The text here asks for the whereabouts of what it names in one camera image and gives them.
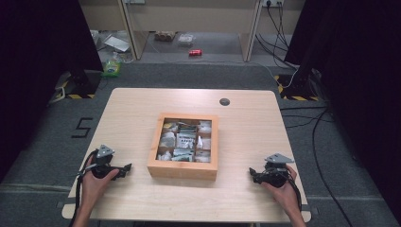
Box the green packet on floor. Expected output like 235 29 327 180
101 52 123 79

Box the cardboard egg tray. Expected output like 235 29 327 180
153 30 177 43

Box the black stand base striped tape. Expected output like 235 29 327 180
273 73 321 102
54 69 103 100

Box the white wall socket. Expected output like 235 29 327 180
262 0 285 8

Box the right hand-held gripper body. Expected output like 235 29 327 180
255 152 296 189

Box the wooden compartment box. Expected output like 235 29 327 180
147 113 219 182

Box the person's left hand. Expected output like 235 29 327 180
79 155 121 206

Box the beige wooden desk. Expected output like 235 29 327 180
78 0 306 63

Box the assortment of small sachets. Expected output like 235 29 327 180
157 118 213 164

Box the thin black floor cable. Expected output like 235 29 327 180
279 106 336 130

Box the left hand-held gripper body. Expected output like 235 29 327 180
90 144 121 181

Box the person's right hand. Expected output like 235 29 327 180
260 165 303 219

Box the black curtain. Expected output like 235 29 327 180
284 0 401 221
0 0 104 184

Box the long black floor cable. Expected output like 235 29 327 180
311 108 355 227

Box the white plastic bag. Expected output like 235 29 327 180
103 34 131 53

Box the black cable bundle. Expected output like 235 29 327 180
254 2 300 71

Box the clear plastic container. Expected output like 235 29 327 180
177 33 196 47

